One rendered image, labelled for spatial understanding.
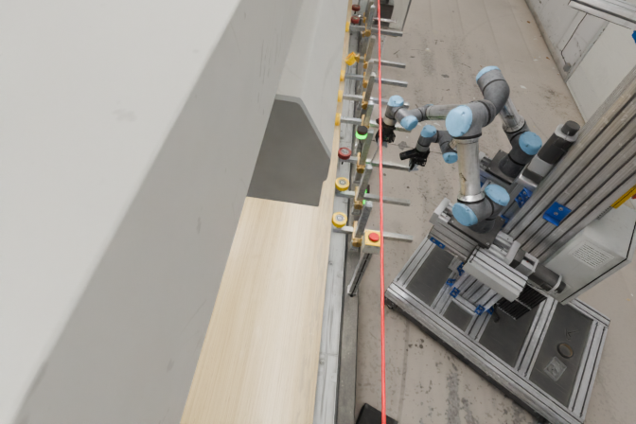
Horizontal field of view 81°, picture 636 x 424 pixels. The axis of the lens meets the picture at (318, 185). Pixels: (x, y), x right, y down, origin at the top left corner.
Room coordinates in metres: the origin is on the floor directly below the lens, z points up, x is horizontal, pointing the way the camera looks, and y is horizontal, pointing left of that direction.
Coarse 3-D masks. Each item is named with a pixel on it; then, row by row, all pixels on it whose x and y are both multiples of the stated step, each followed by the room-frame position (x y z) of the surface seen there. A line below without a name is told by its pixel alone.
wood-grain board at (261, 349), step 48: (336, 144) 1.70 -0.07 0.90; (240, 240) 0.92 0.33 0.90; (288, 240) 0.96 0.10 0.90; (240, 288) 0.68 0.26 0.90; (288, 288) 0.72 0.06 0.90; (240, 336) 0.48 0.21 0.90; (288, 336) 0.51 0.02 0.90; (192, 384) 0.28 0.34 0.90; (240, 384) 0.31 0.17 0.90; (288, 384) 0.33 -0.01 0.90
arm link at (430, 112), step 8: (432, 104) 1.64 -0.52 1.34; (448, 104) 1.52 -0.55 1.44; (456, 104) 1.48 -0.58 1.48; (464, 104) 1.45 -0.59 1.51; (488, 104) 1.33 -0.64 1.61; (424, 112) 1.57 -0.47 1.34; (432, 112) 1.54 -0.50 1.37; (440, 112) 1.50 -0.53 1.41; (448, 112) 1.47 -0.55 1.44; (424, 120) 1.58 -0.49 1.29
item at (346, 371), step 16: (352, 128) 2.19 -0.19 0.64; (352, 144) 1.95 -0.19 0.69; (352, 176) 1.64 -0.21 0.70; (352, 208) 1.36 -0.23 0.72; (352, 224) 1.26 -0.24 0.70; (352, 256) 1.05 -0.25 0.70; (352, 272) 0.96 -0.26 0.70; (352, 304) 0.78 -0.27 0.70; (352, 320) 0.70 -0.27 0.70; (352, 336) 0.62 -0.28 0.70; (352, 352) 0.55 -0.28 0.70; (352, 368) 0.48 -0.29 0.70; (336, 384) 0.42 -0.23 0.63; (352, 384) 0.42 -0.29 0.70; (336, 400) 0.35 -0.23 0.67; (352, 400) 0.35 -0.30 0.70; (336, 416) 0.29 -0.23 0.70; (352, 416) 0.29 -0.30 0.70
